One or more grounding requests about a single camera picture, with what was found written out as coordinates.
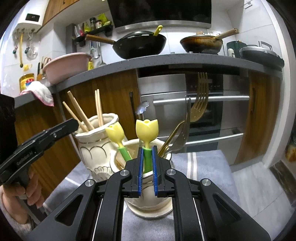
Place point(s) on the pink white dish cloth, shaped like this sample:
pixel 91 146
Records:
pixel 41 92

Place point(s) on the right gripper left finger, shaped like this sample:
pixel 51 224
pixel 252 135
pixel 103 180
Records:
pixel 94 211

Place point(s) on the brown frying pan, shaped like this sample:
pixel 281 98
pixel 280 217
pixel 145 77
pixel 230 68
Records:
pixel 206 44

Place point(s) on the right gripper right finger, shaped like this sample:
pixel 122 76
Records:
pixel 202 211

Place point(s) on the yellow spatula in wok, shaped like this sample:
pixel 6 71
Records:
pixel 157 31

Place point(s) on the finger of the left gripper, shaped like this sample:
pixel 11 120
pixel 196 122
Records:
pixel 61 130

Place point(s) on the pink plastic basin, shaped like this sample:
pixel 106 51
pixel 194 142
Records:
pixel 66 66

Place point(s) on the grey kitchen countertop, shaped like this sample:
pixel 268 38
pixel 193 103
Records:
pixel 180 60

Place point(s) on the white water heater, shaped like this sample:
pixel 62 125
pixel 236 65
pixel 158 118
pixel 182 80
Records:
pixel 32 16

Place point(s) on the small silver spoon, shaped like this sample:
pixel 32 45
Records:
pixel 141 109

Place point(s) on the black wall spice rack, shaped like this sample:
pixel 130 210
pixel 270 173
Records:
pixel 94 26

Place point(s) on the silver fork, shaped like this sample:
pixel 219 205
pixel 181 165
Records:
pixel 181 139

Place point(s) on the white ceramic utensil holder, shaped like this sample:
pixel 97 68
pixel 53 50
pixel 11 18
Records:
pixel 102 158

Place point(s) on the black range hood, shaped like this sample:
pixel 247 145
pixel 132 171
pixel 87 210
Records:
pixel 127 15

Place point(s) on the yellow cooking oil bottle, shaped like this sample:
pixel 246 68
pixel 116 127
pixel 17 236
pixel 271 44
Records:
pixel 27 78

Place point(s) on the dark green kettle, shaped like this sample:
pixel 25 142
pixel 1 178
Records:
pixel 234 47

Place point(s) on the gold fork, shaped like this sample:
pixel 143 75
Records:
pixel 198 108

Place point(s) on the built-in steel oven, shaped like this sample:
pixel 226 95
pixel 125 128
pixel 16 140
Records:
pixel 218 112

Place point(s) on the black wok wooden handle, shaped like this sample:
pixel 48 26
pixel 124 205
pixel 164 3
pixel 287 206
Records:
pixel 134 45

